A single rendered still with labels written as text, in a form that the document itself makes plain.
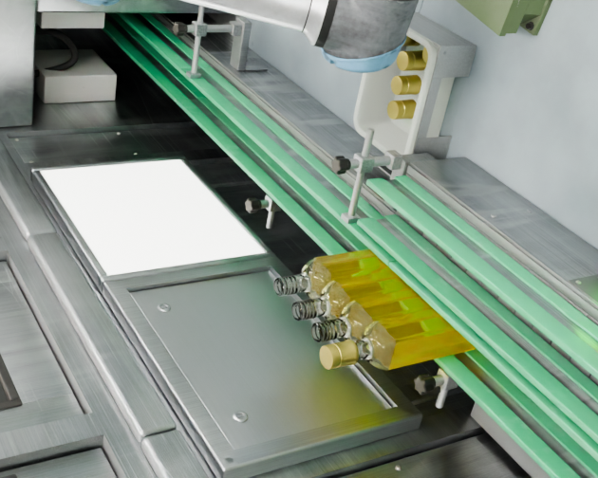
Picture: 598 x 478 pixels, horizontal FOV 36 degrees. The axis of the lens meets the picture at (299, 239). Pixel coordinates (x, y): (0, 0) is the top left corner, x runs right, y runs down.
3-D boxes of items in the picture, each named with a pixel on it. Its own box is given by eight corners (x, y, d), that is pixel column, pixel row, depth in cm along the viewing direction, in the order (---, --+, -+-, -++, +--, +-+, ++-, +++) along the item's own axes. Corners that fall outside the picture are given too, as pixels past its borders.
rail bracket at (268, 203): (298, 218, 184) (239, 225, 177) (304, 188, 180) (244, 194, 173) (308, 228, 181) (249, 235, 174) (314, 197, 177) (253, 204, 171)
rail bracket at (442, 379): (470, 387, 145) (402, 405, 138) (481, 353, 141) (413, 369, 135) (486, 403, 142) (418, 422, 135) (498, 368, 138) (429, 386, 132)
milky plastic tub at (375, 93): (387, 124, 175) (349, 127, 170) (415, 10, 164) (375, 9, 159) (442, 165, 162) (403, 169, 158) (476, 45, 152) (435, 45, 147)
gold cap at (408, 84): (412, 71, 164) (393, 71, 162) (423, 79, 162) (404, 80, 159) (407, 89, 166) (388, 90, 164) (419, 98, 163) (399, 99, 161)
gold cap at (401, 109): (408, 96, 166) (388, 97, 164) (420, 103, 163) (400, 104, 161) (403, 114, 168) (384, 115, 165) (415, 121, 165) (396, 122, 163)
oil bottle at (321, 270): (400, 269, 156) (292, 287, 145) (407, 241, 153) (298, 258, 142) (419, 286, 152) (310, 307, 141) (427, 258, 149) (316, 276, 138)
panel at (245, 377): (182, 166, 204) (29, 179, 186) (183, 154, 202) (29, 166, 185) (420, 429, 140) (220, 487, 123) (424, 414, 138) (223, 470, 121)
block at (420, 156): (412, 197, 161) (381, 202, 158) (425, 149, 157) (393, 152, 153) (424, 208, 159) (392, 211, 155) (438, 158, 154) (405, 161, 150)
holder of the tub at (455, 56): (383, 150, 177) (350, 153, 174) (417, 11, 164) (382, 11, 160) (437, 191, 165) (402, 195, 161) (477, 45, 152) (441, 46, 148)
